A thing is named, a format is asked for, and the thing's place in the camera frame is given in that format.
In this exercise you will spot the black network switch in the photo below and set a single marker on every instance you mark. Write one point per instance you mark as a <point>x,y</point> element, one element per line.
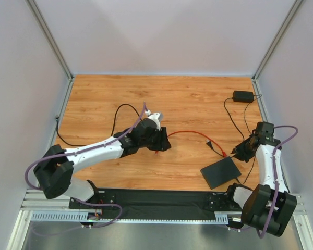
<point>220,172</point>

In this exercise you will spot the right aluminium frame post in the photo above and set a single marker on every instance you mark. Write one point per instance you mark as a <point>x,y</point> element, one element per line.
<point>296,5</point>

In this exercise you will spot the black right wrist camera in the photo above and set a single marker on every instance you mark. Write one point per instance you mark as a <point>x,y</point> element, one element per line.
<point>264,132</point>

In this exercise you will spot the aluminium front rail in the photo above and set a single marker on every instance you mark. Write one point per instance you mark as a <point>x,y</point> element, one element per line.
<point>34,200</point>

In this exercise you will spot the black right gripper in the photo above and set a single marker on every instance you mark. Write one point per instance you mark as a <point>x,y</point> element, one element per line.
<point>243,150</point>

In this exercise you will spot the black base mat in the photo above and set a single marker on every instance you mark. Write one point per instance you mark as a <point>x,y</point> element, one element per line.
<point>169,205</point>

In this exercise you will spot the aluminium frame post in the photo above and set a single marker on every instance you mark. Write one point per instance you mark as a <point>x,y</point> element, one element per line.
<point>296,5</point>
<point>32,4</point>

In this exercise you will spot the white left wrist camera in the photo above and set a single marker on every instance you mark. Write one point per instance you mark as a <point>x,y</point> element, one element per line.
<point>156,117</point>

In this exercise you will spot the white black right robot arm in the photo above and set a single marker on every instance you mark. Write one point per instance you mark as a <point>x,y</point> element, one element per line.
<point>269,207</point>

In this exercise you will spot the left aluminium frame post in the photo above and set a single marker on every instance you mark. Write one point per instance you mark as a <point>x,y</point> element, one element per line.
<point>32,4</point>

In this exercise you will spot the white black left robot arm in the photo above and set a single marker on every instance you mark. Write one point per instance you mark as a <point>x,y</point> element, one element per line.
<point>55,170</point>

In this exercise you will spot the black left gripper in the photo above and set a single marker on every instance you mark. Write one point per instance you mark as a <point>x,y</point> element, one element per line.
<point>162,139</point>

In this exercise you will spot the slotted grey cable duct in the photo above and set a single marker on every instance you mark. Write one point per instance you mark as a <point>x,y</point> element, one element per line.
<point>56,216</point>

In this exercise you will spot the black power adapter brick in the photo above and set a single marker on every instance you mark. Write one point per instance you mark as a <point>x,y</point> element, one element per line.
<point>243,96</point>

